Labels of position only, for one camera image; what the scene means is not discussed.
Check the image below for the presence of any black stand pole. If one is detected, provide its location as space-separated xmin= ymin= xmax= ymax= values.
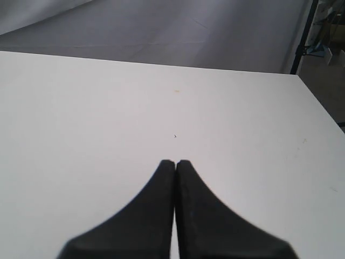
xmin=290 ymin=0 xmax=319 ymax=75

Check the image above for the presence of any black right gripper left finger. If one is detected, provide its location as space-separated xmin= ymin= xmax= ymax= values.
xmin=59 ymin=160 xmax=175 ymax=258

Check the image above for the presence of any grey backdrop cloth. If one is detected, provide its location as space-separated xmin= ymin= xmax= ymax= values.
xmin=1 ymin=1 xmax=311 ymax=73

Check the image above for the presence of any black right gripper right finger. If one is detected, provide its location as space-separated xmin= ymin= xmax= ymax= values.
xmin=175 ymin=160 xmax=296 ymax=258

